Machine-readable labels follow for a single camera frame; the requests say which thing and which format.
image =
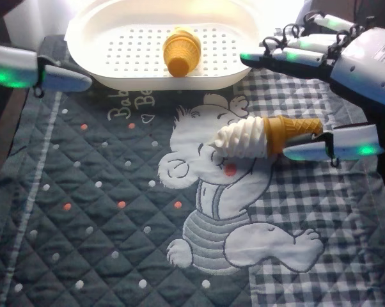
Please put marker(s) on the white swirl toy ice cream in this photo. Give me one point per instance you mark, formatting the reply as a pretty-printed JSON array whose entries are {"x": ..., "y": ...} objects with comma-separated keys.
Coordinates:
[{"x": 243, "y": 137}]

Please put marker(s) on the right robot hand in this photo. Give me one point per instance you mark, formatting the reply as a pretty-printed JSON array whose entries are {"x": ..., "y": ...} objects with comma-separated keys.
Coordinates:
[{"x": 362, "y": 64}]

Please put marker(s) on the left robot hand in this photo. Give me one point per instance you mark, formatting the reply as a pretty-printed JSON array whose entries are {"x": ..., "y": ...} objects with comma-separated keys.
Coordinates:
[{"x": 16, "y": 64}]

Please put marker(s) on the yellow swirl toy ice cream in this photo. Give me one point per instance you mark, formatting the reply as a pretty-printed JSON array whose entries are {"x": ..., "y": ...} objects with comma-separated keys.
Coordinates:
[{"x": 181, "y": 49}]

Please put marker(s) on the grey quilt with bear print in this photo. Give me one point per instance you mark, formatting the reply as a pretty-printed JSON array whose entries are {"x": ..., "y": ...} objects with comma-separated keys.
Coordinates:
[{"x": 83, "y": 224}]

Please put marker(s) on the white plastic basket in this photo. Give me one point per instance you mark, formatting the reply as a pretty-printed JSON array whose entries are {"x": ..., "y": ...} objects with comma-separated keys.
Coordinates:
[{"x": 90, "y": 35}]

